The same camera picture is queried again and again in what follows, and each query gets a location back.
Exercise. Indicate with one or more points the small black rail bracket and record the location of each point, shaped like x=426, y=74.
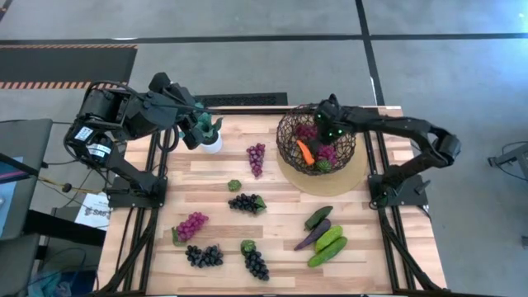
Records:
x=332, y=99

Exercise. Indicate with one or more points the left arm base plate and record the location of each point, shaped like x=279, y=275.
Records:
x=119, y=200

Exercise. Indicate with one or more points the red and mauve grape bunch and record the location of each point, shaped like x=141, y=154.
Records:
x=255, y=161

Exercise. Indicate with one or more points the white printed paper sheet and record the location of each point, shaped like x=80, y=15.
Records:
x=95, y=212

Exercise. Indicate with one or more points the blue screen device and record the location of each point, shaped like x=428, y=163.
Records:
x=6, y=198

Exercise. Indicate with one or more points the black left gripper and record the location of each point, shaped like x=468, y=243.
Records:
x=179, y=103

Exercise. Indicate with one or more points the grey side desk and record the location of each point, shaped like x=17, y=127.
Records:
x=29, y=140

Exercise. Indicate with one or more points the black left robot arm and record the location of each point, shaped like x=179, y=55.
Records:
x=136, y=113

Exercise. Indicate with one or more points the leafless black grape bunch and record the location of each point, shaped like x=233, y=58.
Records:
x=204, y=256

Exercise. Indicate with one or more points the blue bag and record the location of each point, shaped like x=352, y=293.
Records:
x=49, y=284

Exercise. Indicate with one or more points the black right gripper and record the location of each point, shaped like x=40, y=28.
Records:
x=332, y=121

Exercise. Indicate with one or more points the green plant in white pot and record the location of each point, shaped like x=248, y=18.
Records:
x=212, y=144

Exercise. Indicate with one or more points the grey metal stand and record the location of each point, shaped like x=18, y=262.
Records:
x=511, y=156

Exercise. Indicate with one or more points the crimson grape bunch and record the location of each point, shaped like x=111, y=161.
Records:
x=305, y=133

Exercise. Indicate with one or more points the round woven straw placemat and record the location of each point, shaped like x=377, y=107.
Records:
x=330, y=185

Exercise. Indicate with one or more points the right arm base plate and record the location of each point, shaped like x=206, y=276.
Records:
x=414, y=191

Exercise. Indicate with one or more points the black round knob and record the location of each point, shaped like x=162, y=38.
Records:
x=66, y=187

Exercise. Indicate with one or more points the loose green leaf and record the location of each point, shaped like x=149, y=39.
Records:
x=234, y=185

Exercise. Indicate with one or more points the hazard striped black floor mat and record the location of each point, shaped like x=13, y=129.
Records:
x=66, y=66

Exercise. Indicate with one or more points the black grape bunch with leaf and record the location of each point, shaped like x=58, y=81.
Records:
x=245, y=203
x=255, y=264

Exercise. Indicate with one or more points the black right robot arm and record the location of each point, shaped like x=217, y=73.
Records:
x=412, y=125

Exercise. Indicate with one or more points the purple eggplant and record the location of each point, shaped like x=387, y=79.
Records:
x=315, y=233

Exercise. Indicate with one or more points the long green cucumber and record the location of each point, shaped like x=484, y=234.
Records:
x=328, y=251

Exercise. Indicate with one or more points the orange carrot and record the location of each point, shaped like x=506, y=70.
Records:
x=306, y=153

